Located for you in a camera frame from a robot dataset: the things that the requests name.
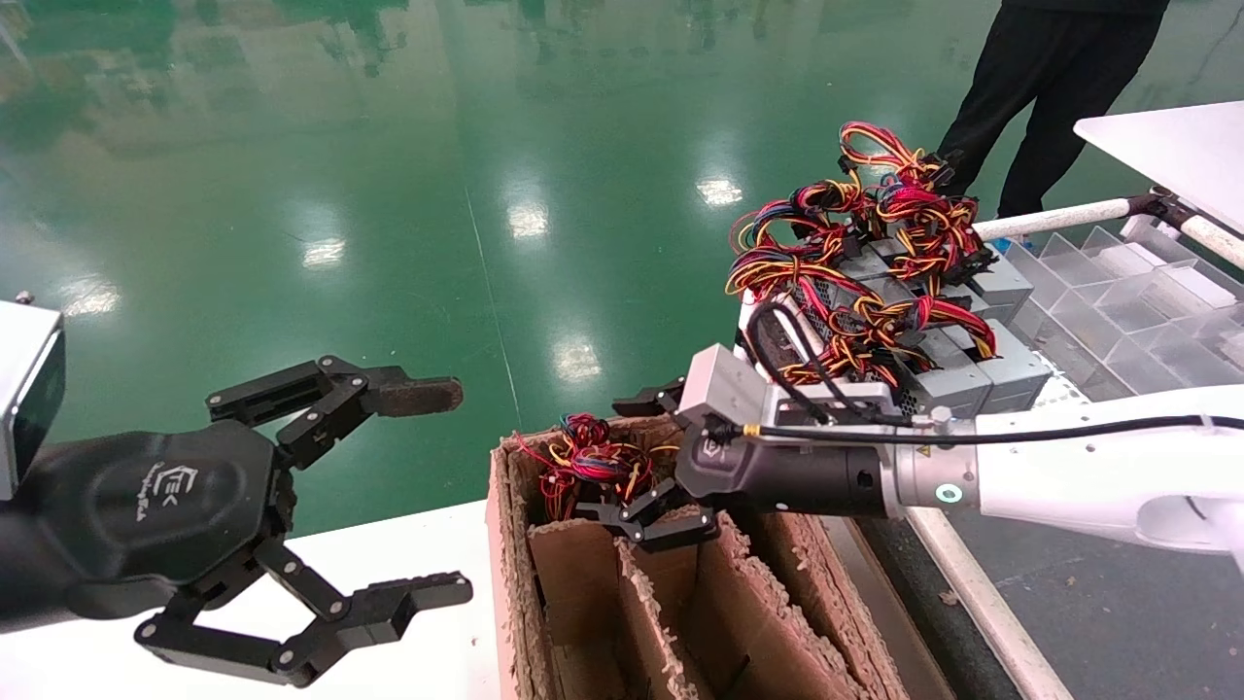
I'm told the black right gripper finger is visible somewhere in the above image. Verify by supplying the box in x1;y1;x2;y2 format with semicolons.
573;476;720;553
612;379;687;420

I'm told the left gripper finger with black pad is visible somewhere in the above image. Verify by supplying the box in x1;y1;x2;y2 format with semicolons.
134;538;474;688

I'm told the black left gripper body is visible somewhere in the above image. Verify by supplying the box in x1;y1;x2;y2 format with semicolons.
19;420;297;623

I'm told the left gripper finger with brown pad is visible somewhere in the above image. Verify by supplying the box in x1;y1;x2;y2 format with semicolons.
205;355;465;473

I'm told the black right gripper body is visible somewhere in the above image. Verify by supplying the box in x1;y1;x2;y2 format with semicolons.
675;423;891;516

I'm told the cardboard divider insert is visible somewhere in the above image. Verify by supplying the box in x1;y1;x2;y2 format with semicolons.
528;506;856;700

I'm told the brown cardboard box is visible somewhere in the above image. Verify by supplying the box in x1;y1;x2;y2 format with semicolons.
486;413;910;700

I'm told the clear acrylic divider tray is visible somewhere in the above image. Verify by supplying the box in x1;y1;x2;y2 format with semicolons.
1001;226;1244;390

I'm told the black pipe joint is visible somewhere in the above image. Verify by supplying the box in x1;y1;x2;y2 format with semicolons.
1127;190;1196;229

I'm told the person in black trousers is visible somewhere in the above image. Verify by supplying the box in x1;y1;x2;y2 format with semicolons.
935;0;1172;220

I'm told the white table board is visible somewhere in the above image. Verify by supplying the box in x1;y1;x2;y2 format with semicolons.
1074;100;1244;239

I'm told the wire bundle in box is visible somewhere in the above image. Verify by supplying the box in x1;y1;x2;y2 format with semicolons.
515;412;613;521

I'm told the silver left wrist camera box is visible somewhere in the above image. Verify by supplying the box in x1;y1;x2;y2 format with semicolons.
0;299;67;502

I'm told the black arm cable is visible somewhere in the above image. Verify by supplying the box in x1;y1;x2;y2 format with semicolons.
705;299;1244;450

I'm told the white frame pipe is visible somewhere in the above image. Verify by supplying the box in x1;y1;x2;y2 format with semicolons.
972;197;1133;242
1181;214;1244;271

